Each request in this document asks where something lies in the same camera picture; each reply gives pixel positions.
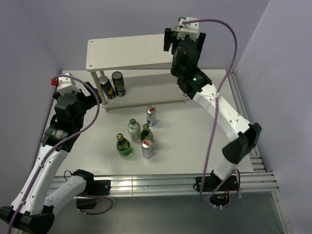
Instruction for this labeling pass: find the clear glass bottle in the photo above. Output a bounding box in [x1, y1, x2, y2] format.
[128, 118, 141, 141]
[173, 17, 185, 37]

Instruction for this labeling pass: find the green bottle yellow label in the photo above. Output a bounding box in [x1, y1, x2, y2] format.
[117, 133, 132, 156]

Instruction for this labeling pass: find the silver blue can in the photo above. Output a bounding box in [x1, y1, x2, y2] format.
[146, 105, 156, 127]

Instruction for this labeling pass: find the green bottle red label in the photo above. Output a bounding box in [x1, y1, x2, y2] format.
[140, 123, 154, 142]

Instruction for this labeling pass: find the silver can red tab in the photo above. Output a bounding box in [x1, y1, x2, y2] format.
[141, 139, 153, 158]

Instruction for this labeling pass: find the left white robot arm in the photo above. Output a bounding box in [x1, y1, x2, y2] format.
[0, 79, 102, 234]

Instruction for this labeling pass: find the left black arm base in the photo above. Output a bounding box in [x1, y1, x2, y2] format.
[76, 180, 111, 210]

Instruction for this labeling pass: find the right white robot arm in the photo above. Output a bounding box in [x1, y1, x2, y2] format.
[163, 28, 261, 190]

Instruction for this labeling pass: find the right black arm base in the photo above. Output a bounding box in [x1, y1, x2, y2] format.
[203, 175, 241, 209]

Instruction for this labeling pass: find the beige two-tier shelf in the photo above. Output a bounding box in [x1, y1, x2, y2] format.
[86, 34, 189, 111]

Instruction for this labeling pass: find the black yellow can left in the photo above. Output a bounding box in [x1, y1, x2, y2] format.
[98, 76, 116, 99]

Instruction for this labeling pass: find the black green can right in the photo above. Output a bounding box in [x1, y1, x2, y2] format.
[112, 71, 126, 97]

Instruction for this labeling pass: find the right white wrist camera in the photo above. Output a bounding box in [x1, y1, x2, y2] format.
[176, 17, 199, 41]

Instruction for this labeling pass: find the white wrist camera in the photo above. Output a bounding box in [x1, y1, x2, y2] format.
[176, 17, 199, 41]
[51, 77, 79, 95]

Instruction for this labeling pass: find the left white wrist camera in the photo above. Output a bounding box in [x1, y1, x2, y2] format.
[51, 77, 79, 95]

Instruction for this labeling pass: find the aluminium side rail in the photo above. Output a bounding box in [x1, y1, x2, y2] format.
[228, 70, 267, 173]

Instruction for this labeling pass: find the aluminium front rail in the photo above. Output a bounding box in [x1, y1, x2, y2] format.
[48, 174, 278, 198]

